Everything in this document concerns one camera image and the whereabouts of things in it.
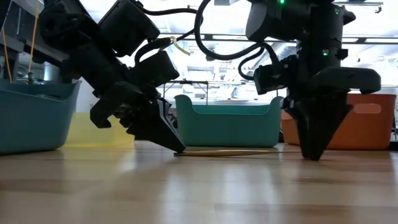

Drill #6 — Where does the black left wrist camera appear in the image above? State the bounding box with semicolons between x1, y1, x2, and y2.
129;50;181;90

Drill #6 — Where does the grey desk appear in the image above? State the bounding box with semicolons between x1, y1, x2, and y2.
0;0;71;83

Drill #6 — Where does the wooden chopstick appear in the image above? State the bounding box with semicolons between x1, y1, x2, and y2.
173;149;302;157

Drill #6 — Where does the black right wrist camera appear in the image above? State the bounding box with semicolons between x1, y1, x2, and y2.
252;55;300;96

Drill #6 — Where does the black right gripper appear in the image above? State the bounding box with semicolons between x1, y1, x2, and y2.
280;65;382;162

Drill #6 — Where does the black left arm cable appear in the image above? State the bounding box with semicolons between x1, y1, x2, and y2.
133;6;203;65

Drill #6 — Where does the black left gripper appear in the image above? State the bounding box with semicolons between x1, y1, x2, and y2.
89;80;187;154

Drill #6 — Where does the yellow extension cable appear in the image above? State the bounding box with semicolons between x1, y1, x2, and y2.
0;0;40;84

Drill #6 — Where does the blue plastic bin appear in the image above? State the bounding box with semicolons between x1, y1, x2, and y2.
0;79;82;156

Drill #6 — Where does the orange plastic bin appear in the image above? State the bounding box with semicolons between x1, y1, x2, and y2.
281;93;397;151

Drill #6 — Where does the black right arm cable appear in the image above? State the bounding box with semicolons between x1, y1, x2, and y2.
193;0;281;82

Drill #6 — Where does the green plastic bin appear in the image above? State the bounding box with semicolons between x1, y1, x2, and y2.
174;94;285;148

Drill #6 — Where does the yellow label tag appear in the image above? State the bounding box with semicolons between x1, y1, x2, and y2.
169;35;192;57

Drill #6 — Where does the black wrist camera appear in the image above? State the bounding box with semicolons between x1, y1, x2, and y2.
129;50;181;90
252;55;300;96

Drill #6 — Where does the yellow plastic bin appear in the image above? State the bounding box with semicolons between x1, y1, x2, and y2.
63;112;136;147

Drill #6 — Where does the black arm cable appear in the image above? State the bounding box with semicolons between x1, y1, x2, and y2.
193;0;281;82
133;6;203;65

